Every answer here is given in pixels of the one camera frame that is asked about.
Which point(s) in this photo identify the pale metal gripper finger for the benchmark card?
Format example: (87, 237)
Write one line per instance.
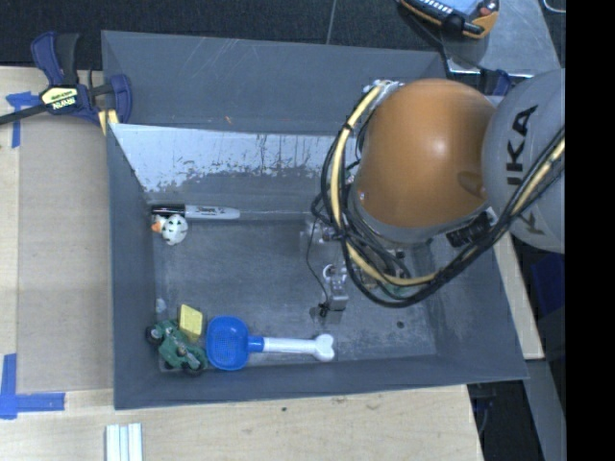
(321, 234)
(338, 296)

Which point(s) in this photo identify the grey metal bin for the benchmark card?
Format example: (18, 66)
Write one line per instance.
(250, 267)

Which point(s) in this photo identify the grey and black marker pen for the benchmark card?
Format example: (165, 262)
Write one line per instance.
(206, 211)

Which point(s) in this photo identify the white spotted toy animal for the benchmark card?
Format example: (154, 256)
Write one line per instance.
(174, 229)

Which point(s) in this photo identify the yellow sponge block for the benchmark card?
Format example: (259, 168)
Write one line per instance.
(191, 321)

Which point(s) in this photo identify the green toy car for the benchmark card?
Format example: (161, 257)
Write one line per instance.
(176, 347)

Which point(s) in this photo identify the small clear plastic piece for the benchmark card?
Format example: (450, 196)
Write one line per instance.
(160, 305)

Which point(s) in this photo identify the pale wood board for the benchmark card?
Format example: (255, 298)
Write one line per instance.
(62, 257)

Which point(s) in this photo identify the black cylinder on white bracket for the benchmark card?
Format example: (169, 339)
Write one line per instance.
(468, 232)

